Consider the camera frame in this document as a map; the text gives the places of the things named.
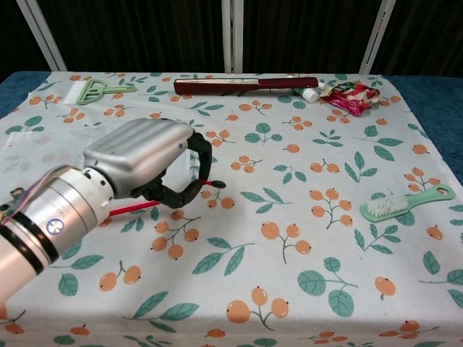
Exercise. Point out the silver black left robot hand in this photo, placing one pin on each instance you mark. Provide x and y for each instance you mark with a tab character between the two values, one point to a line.
137	152

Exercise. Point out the white mesh zipper pouch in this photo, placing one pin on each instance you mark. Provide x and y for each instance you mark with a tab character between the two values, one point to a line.
43	148

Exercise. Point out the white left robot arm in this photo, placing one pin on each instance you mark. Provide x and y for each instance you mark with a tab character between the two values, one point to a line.
36	231

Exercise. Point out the green fan-shaped brush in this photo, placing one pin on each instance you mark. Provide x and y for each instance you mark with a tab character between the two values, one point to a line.
92	93

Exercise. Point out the dark red long box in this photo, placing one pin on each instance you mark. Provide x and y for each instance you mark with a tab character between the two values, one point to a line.
217	86

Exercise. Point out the black pleated curtain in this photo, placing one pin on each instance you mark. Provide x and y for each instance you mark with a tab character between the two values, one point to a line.
144	36

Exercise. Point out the floral orange fruit tablecloth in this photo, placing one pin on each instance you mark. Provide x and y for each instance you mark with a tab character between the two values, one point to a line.
271	235

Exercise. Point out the green tube with white cap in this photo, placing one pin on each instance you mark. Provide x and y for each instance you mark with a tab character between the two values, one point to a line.
310	95

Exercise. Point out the red snack pouch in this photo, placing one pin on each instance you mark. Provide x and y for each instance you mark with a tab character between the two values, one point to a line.
349	99

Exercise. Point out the blue table cover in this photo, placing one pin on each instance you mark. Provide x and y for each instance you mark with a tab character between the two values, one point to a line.
427	94

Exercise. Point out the white upright frame post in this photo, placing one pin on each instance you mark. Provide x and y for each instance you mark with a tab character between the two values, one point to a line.
232	36

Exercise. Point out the white slanted frame post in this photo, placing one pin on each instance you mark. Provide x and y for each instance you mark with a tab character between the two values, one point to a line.
41	34
376	36

